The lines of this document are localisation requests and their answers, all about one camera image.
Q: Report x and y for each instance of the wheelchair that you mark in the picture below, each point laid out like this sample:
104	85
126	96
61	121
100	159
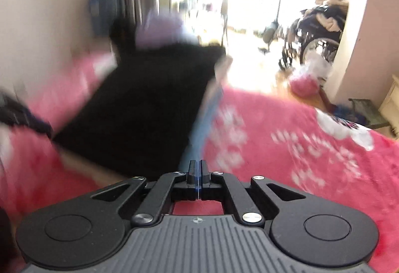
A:
319	28

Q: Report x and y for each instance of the black smile t-shirt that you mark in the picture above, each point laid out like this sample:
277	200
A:
142	118

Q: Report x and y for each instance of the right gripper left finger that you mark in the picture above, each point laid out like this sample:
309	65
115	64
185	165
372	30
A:
167	190

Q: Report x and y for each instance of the pink bag on floor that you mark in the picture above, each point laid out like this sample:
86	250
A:
304	86

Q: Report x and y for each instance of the pink floral bed blanket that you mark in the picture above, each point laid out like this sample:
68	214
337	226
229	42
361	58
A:
291	143

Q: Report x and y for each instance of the cream nightstand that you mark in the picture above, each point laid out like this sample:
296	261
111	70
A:
390	107

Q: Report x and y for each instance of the green folding stool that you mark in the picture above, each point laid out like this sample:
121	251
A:
374	119

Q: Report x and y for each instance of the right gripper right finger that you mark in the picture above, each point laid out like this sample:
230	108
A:
231	193

